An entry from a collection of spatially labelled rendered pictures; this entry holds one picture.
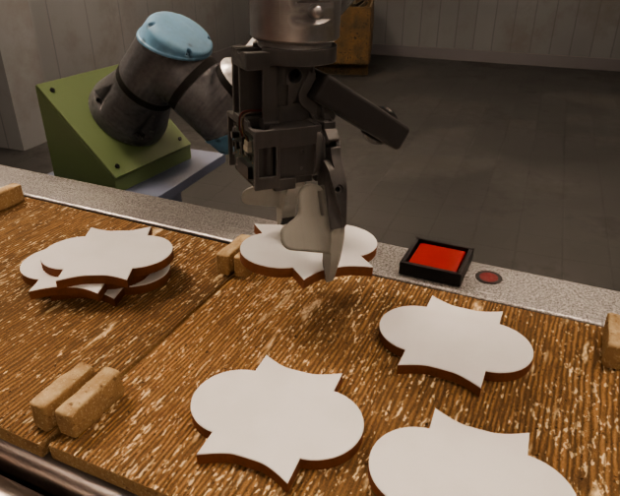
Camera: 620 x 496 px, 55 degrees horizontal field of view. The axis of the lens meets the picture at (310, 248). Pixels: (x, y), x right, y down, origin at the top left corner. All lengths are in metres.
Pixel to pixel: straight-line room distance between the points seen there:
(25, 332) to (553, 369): 0.51
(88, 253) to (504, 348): 0.45
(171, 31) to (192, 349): 0.63
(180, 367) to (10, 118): 3.89
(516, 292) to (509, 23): 6.42
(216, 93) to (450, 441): 0.73
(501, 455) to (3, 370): 0.44
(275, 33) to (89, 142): 0.69
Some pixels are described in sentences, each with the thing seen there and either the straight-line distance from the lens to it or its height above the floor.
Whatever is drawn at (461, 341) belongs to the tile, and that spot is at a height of 0.95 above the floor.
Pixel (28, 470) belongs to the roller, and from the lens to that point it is 0.55.
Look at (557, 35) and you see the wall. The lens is 7.09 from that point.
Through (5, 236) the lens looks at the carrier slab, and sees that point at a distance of 0.87.
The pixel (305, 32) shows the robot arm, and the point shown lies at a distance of 0.49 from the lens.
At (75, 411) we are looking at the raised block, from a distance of 0.51.
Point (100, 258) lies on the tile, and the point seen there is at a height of 0.97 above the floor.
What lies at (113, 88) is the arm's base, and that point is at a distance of 1.15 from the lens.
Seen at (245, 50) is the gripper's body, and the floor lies 1.20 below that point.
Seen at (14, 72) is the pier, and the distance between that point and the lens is 4.33.
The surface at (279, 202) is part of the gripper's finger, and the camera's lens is 0.62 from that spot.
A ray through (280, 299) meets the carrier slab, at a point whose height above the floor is 0.94.
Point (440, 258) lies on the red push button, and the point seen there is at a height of 0.93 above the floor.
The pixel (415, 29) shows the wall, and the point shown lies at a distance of 7.23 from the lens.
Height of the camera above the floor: 1.29
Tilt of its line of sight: 28 degrees down
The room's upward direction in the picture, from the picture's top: straight up
